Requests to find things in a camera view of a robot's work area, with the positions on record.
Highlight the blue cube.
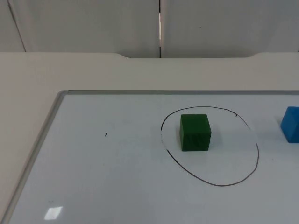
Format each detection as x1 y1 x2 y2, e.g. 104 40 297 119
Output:
280 106 299 144

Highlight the green cube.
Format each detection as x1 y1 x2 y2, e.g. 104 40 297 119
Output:
179 113 212 152

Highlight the grey-framed whiteboard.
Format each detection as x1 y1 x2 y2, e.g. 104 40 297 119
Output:
0 90 299 224

